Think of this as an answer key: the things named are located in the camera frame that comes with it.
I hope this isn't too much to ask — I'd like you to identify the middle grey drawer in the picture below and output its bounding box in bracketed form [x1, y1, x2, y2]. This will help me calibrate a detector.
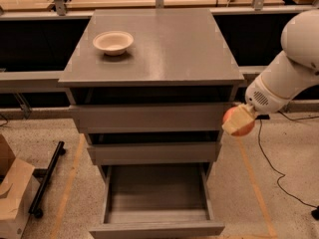
[88, 141, 221, 165]

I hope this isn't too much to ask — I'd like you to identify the black metal bar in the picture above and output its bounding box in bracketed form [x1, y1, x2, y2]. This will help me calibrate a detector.
[29, 141, 66, 219]

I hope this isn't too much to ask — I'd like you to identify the black floor bracket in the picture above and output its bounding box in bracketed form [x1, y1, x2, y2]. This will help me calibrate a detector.
[256, 115, 270, 120]

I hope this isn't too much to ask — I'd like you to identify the grey drawer cabinet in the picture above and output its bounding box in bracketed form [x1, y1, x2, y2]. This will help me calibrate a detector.
[58, 7, 245, 239]

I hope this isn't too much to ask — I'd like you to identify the top grey drawer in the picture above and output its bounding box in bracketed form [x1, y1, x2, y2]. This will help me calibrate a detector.
[70, 103, 230, 133]

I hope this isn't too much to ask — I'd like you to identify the grey drawer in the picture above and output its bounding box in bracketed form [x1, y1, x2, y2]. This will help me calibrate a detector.
[88, 141, 221, 165]
[70, 103, 230, 133]

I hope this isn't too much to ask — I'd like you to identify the open bottom drawer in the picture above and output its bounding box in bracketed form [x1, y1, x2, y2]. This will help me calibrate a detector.
[90, 163, 224, 239]

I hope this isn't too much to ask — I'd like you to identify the grey metal rail frame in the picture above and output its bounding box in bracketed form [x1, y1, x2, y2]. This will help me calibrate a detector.
[0, 5, 316, 92]

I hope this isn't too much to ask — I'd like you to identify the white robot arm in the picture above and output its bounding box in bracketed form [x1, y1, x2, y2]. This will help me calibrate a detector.
[222, 9, 319, 136]

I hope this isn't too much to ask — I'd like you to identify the white paper bowl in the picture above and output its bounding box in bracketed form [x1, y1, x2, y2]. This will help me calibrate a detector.
[93, 31, 134, 56]

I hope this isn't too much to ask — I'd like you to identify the brown cardboard box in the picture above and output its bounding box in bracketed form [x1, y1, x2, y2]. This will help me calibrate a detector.
[0, 134, 39, 239]

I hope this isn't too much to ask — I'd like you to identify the black floor cable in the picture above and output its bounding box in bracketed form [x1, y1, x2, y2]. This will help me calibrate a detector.
[257, 118, 319, 209]

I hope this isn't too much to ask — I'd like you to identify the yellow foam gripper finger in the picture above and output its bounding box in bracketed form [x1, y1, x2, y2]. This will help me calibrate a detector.
[221, 104, 257, 134]

